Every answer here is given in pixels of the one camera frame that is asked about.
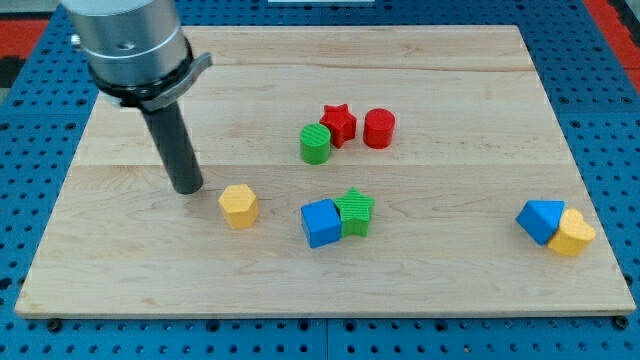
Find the wooden board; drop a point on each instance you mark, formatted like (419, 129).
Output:
(349, 172)

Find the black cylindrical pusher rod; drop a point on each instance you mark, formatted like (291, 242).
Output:
(172, 141)

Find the red cylinder block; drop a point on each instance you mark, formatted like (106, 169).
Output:
(379, 128)

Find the blue triangle block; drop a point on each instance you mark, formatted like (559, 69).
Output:
(540, 219)

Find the yellow heart block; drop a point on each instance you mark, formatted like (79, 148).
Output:
(573, 234)

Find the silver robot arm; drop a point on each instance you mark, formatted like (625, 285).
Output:
(138, 54)

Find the yellow hexagon block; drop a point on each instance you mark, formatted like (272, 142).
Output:
(239, 206)

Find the green star block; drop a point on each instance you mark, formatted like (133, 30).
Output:
(355, 211)

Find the blue cube block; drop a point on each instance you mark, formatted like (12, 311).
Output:
(321, 223)

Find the red star block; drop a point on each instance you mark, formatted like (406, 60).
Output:
(340, 122)

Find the green cylinder block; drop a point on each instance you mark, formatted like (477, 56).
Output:
(315, 143)

